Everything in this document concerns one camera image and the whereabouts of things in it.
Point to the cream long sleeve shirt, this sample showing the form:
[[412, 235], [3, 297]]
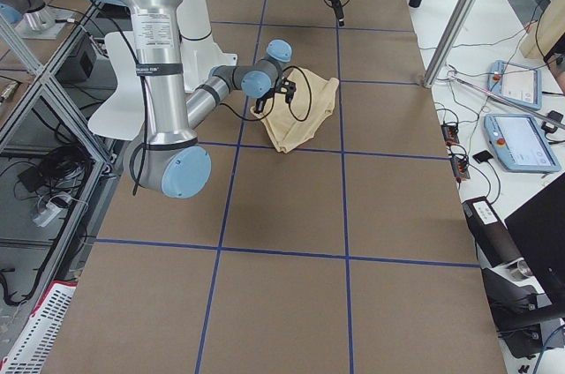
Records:
[[290, 125]]

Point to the orange circuit board upper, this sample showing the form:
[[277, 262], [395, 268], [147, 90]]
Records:
[[450, 134]]

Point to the orange circuit board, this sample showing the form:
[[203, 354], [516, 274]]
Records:
[[450, 134], [460, 167]]

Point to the orange circuit board lower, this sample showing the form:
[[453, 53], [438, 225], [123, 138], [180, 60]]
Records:
[[460, 167]]

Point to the far blue teach pendant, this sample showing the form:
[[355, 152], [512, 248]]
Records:
[[516, 83]]

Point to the blue teach pendant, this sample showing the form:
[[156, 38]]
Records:
[[516, 83], [519, 144]]

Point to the near blue teach pendant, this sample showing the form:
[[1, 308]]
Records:
[[519, 144]]

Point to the dark box with label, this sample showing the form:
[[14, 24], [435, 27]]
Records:
[[494, 243]]

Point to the black monitor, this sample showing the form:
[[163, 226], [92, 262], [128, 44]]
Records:
[[537, 229]]

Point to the white perforated basket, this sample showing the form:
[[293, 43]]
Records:
[[32, 347]]

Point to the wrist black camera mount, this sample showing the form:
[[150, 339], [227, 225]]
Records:
[[288, 89]]

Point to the white pedestal column base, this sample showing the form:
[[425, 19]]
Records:
[[199, 51]]

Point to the aluminium frame post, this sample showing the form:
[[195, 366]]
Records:
[[447, 40]]

